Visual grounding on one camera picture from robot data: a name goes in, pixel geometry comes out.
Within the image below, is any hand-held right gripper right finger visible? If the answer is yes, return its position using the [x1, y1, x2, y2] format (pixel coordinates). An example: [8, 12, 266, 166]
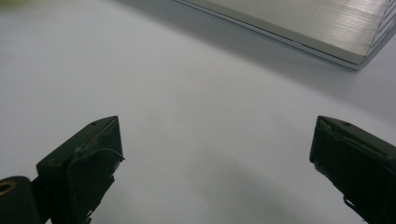
[309, 115, 396, 224]

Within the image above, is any white wire storage rack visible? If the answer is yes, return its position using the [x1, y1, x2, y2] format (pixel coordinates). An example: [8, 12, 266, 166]
[172, 0, 396, 71]

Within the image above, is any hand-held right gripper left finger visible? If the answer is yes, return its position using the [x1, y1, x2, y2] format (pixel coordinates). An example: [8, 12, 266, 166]
[35, 115, 126, 224]

